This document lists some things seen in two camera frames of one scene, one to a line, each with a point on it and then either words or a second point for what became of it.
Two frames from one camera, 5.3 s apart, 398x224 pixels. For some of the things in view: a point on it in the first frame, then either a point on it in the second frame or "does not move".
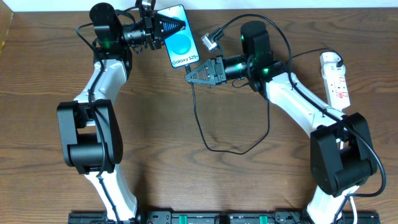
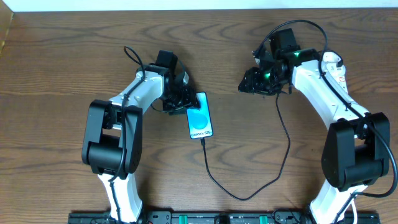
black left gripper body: (157, 32) → (182, 101)
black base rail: (222, 217) does not move
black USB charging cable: (267, 107) → (222, 187)
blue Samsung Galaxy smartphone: (180, 45) → (199, 121)
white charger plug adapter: (328, 61) does not move
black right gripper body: (218, 70) → (252, 82)
